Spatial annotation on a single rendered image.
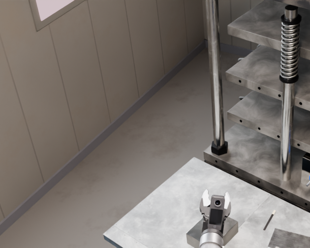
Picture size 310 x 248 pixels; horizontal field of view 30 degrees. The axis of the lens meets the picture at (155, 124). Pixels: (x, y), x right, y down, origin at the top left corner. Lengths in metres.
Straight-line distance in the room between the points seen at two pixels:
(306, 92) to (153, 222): 0.96
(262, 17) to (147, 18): 2.06
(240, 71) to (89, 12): 1.61
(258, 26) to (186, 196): 0.92
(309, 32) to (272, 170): 0.78
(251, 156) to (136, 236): 0.82
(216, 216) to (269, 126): 1.17
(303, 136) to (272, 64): 0.40
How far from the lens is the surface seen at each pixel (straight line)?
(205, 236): 1.92
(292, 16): 2.56
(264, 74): 2.98
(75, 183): 4.42
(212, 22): 2.82
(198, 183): 3.08
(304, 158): 2.99
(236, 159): 3.23
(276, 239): 2.66
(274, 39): 2.77
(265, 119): 3.08
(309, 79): 2.94
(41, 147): 4.23
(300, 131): 3.01
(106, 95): 4.65
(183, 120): 4.84
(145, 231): 2.87
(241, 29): 2.86
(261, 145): 3.32
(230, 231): 2.76
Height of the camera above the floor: 2.90
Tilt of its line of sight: 37 degrees down
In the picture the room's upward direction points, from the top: 8 degrees counter-clockwise
